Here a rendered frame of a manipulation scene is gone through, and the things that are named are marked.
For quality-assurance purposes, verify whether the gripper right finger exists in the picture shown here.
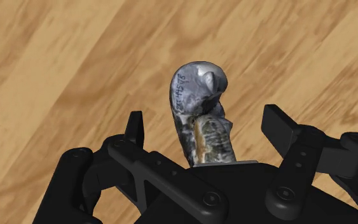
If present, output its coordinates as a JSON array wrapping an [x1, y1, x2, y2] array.
[[261, 104, 358, 222]]

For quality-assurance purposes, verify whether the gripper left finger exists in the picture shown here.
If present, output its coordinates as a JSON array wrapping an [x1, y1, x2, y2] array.
[[32, 110, 230, 224]]

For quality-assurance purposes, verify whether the grey silver boxing glove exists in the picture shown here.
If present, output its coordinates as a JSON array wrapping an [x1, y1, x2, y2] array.
[[169, 60, 237, 168]]

